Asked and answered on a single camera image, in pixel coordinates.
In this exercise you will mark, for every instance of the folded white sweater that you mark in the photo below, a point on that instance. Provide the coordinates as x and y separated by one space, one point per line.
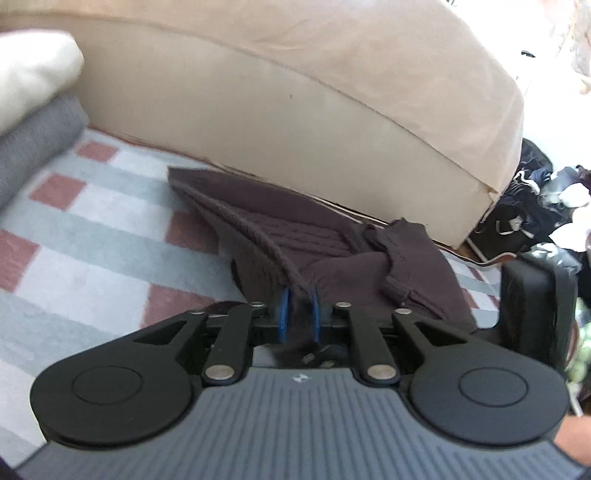
36 66

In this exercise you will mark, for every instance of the black bag with straps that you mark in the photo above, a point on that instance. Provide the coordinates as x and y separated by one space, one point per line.
518 220

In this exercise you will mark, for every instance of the dark brown cable-knit sweater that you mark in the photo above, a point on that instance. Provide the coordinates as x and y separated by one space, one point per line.
284 242

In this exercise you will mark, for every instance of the checkered pink grey rug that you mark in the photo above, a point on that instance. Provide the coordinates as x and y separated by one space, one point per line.
96 245

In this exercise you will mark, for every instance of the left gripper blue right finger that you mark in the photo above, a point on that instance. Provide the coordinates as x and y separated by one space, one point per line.
370 358

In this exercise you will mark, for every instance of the person's right hand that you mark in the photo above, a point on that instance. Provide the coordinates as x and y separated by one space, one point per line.
574 438

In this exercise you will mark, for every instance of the grey clothes pile background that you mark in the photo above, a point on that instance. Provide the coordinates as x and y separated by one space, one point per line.
567 194

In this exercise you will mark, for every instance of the folded grey sweater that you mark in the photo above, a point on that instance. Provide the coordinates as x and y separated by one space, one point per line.
37 139

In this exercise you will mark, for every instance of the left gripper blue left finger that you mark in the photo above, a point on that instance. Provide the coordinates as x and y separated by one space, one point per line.
231 352

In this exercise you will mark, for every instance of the green tennis balls bag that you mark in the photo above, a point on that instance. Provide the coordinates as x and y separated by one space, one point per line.
579 365

